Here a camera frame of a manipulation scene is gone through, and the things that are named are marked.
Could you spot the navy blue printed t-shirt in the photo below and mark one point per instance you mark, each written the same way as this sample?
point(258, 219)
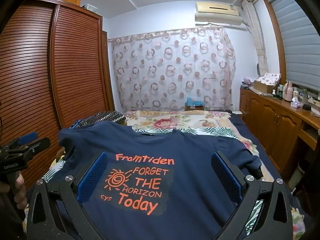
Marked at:
point(175, 150)

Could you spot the pink tissue box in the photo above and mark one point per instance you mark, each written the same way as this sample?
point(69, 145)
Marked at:
point(295, 103)

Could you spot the small black box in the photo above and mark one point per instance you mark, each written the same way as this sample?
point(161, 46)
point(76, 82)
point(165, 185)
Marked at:
point(306, 106)

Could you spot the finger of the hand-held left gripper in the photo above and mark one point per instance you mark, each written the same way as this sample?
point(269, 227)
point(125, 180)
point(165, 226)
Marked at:
point(27, 138)
point(40, 143)

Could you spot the sheer circle-print curtain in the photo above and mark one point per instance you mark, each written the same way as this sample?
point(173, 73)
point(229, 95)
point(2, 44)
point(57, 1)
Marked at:
point(162, 75)

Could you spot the pink pouch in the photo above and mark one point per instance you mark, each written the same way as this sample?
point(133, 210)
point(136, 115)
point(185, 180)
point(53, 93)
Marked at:
point(248, 81)

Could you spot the grey window blind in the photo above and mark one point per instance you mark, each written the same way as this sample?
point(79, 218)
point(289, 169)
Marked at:
point(295, 42)

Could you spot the white storage box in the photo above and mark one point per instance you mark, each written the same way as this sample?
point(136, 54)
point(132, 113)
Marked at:
point(91, 8)

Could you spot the dark circle-patterned folded garment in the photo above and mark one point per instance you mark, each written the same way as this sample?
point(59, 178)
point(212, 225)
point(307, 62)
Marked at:
point(105, 117)

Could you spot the person's left hand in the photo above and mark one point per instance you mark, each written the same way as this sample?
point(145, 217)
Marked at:
point(21, 190)

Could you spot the wooden sideboard cabinet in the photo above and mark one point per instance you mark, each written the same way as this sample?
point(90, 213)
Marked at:
point(270, 120)

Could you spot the small white bottle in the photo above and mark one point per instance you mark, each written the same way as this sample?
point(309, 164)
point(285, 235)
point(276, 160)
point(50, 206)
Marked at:
point(274, 93)

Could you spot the open cardboard box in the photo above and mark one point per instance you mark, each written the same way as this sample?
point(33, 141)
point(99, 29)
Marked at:
point(261, 87)

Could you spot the dark trash bin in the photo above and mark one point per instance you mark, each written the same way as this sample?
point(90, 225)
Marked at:
point(298, 175)

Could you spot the pink thermos jug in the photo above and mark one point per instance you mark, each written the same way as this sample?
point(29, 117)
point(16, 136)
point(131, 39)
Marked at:
point(289, 92)

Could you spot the floral bed sheet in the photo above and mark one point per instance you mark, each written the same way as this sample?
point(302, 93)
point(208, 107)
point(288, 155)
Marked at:
point(160, 121)

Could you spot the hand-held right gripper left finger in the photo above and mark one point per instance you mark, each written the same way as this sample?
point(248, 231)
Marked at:
point(92, 177)

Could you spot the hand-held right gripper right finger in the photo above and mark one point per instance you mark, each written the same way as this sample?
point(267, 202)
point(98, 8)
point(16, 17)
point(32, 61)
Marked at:
point(226, 177)

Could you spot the white floral cloth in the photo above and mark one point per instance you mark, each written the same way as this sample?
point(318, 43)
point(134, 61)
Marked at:
point(268, 78)

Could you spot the wooden window frame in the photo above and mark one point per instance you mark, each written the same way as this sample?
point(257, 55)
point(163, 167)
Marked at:
point(273, 30)

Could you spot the brown louvred wooden wardrobe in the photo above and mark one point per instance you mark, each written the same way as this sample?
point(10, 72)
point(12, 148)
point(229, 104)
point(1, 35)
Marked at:
point(75, 67)

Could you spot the beige wall air conditioner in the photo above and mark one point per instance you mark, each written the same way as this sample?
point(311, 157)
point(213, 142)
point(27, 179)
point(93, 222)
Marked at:
point(217, 11)

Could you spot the beige tied side curtain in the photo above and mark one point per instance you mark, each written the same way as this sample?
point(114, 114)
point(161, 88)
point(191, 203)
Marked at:
point(257, 42)

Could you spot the brown cardboard box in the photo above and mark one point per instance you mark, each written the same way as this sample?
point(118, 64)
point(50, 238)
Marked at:
point(194, 108)

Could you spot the blue plastic bag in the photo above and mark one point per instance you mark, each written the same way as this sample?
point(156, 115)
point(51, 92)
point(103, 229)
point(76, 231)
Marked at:
point(194, 101)

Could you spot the green leaf-print blanket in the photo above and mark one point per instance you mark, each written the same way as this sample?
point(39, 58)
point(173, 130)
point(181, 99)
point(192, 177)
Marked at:
point(220, 132)

